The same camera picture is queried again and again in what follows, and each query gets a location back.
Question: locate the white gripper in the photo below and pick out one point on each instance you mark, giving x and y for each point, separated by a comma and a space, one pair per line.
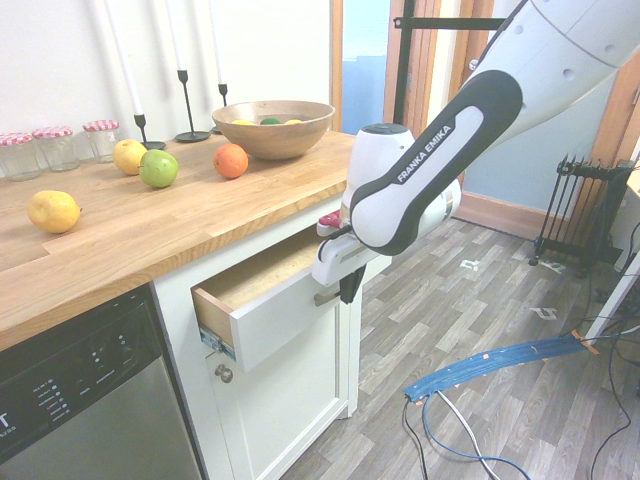
330, 265

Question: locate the white wooden drawer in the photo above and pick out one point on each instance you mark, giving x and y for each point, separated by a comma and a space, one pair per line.
280, 320

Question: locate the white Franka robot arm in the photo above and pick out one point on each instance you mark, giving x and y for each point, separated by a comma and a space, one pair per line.
425, 175

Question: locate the white floor tape marker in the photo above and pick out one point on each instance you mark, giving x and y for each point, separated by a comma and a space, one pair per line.
545, 313
469, 265

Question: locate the white kitchen cabinet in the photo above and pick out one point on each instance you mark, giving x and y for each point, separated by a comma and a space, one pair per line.
280, 410

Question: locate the round metal cabinet knob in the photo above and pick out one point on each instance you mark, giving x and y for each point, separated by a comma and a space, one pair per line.
224, 373

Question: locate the large wooden bowl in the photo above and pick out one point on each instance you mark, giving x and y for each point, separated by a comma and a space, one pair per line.
275, 137

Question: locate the orange fruit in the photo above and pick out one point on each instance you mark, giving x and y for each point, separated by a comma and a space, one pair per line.
231, 161

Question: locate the yellow fruit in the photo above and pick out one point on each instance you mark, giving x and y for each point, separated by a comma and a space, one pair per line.
242, 122
293, 121

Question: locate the green lime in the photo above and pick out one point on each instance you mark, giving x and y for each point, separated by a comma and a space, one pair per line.
270, 121

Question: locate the black candle holder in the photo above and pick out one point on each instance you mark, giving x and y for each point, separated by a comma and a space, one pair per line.
190, 134
142, 131
222, 97

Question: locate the green apple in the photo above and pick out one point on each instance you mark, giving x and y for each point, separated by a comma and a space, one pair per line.
159, 169

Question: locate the black oil radiator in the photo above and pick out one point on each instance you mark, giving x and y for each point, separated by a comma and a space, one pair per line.
585, 210

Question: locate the silver deadbolt lock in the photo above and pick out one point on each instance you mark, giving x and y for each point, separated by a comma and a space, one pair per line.
473, 64

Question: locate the yellow apple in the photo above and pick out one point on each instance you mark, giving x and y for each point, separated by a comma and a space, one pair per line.
126, 157

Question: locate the white table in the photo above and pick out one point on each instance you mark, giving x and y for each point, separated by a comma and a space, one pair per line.
617, 295

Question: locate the stainless steel dishwasher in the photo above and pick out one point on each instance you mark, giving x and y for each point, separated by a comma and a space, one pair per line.
90, 400

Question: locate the glass jar red checked lid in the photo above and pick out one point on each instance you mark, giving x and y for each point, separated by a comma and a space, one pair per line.
102, 141
19, 157
56, 149

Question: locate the yellow lemon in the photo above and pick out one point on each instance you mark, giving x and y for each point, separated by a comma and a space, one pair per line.
52, 212

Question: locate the wrist camera with red top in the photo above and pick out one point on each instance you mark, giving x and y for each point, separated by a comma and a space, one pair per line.
332, 220

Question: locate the metal drawer slide rail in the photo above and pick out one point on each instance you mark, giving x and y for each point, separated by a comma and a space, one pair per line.
217, 344

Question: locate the black clamp camera stand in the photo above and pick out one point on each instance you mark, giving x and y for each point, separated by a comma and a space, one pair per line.
404, 75

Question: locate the wooden doorway frame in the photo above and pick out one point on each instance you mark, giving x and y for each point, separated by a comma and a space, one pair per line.
425, 75

